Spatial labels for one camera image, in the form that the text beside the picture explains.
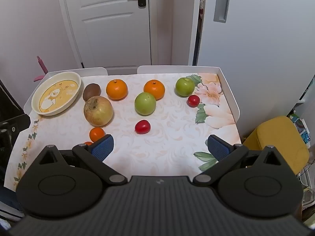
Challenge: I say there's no black furniture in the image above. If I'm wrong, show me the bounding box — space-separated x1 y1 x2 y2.
0 79 31 170

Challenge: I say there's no yellow stool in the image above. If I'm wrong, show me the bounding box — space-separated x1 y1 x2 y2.
242 116 310 175

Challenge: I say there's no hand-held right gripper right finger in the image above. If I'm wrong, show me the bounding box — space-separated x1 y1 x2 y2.
193 134 294 186

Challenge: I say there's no white refrigerator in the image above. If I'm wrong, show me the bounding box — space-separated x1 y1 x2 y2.
188 0 315 138

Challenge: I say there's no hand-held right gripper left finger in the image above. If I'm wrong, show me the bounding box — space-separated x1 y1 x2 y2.
31 134 128 186

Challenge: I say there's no large yellowish apple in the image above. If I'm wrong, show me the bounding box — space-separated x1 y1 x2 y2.
83 96 114 126

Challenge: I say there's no grey refrigerator handle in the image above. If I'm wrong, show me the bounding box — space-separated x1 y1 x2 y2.
213 0 232 23

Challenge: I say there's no yellow cartoon duck plate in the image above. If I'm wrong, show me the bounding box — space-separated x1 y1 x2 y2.
31 71 82 116

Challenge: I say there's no orange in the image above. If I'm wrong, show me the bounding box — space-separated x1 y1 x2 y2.
106 79 128 100
143 80 165 101

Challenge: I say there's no brown kiwi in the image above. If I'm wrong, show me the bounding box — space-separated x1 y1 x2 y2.
83 84 101 102

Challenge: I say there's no red cherry tomato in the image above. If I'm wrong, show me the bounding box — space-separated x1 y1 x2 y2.
134 120 151 135
187 95 200 108

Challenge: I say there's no colourful printed box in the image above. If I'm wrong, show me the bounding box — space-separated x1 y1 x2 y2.
291 114 311 145

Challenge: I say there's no white panelled door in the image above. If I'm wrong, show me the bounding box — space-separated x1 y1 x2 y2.
56 0 158 69

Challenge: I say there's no green apple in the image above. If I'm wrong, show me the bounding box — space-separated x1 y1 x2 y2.
134 92 157 116
175 77 195 97

